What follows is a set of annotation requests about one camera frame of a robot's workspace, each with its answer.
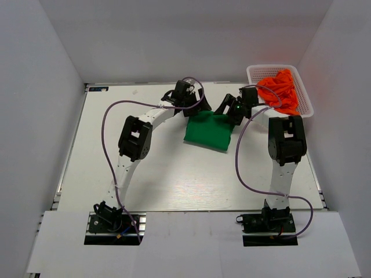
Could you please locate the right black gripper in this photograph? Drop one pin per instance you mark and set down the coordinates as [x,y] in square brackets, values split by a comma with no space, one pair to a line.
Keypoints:
[229,101]

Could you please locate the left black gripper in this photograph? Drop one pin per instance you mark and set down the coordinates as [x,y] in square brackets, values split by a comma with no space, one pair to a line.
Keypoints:
[202,105]

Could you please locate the green t shirt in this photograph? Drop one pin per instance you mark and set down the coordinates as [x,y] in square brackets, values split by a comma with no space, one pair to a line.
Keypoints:
[209,130]

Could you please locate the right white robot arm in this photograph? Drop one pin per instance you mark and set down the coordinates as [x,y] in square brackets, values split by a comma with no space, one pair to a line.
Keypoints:
[286,146]

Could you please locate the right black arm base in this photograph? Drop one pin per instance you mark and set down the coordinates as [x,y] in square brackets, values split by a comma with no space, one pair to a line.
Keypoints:
[256,232]

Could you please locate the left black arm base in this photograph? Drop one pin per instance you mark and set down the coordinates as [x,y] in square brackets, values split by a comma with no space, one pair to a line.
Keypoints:
[124,232]

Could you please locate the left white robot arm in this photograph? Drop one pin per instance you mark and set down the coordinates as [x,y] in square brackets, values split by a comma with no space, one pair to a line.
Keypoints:
[134,142]

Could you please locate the white plastic basket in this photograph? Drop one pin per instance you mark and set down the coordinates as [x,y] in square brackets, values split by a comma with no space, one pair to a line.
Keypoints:
[256,73]

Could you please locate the orange t shirt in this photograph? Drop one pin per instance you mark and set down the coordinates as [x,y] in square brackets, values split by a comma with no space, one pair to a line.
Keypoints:
[279,91]

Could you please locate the blue table label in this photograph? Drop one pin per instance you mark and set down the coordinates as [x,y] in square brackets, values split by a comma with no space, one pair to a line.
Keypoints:
[99,89]

